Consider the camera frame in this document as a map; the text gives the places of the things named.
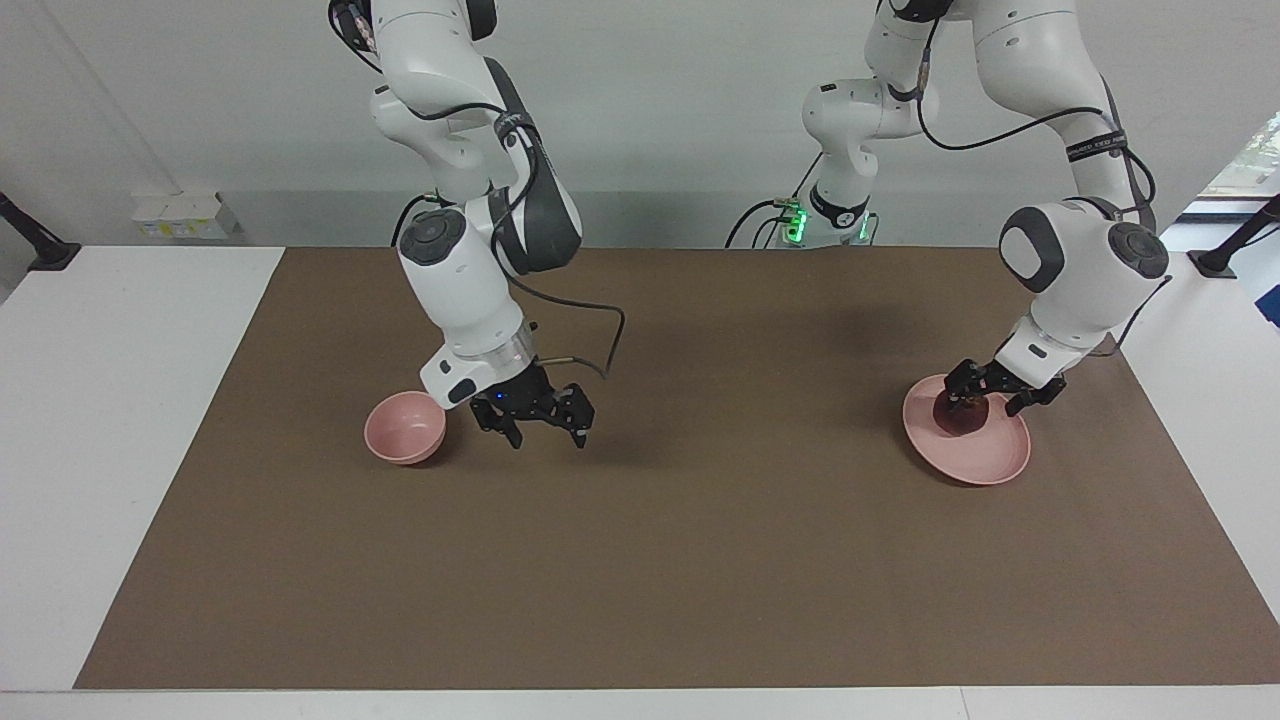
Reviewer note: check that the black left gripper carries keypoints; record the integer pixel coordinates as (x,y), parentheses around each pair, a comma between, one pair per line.
(1022,382)

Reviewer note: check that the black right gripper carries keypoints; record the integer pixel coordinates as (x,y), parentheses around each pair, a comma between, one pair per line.
(525,395)

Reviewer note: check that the dark red apple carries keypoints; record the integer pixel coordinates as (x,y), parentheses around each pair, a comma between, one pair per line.
(960,421)

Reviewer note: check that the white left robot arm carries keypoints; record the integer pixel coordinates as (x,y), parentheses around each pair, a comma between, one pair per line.
(1080,270)

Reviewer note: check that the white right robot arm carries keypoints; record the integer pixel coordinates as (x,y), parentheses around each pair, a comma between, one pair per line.
(470,290)

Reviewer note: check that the pink plate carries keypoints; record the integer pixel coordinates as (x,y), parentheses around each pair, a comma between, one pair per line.
(975,455)

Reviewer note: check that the pink bowl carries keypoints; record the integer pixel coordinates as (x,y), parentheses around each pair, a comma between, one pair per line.
(400,430)

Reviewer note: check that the brown table mat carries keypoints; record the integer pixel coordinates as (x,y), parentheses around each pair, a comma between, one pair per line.
(700,500)

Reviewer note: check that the blue object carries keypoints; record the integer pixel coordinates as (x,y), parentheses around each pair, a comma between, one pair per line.
(1266,298)

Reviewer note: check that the black stand post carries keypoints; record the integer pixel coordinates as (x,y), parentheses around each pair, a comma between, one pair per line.
(1225,258)
(45,252)

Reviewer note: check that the white wall socket box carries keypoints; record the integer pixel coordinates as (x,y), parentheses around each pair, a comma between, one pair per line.
(185,215)

